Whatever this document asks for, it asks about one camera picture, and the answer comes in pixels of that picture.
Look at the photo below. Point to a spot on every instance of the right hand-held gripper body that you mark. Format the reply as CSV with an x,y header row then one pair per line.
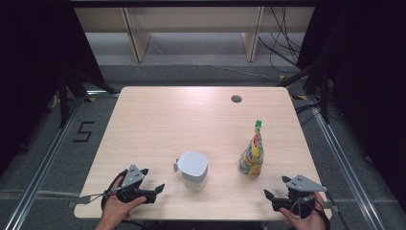
x,y
301,184

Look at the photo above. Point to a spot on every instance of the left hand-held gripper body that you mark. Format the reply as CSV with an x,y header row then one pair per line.
x,y
132,178

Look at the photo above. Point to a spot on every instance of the clear jar with white lid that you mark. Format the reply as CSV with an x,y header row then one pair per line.
x,y
192,167

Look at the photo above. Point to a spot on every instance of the yellow green seasoning bag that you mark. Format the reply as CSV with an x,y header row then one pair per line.
x,y
252,156

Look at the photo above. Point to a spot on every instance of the person's left hand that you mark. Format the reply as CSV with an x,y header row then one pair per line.
x,y
115,209

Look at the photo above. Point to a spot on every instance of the person's right hand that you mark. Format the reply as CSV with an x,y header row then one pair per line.
x,y
311,223

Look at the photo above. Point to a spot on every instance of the black tape numeral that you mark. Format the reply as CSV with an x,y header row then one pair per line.
x,y
83,131

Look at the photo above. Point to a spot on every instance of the black metal stand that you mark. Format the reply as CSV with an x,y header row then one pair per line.
x,y
324,92
65,96

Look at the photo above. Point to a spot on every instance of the black curtain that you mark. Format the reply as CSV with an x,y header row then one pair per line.
x,y
35,64
370,80

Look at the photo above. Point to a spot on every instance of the beige wooden shelf unit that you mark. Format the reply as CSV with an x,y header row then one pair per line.
x,y
191,19

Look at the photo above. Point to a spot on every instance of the aluminium floor rail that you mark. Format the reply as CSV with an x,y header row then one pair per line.
x,y
48,159
344,159

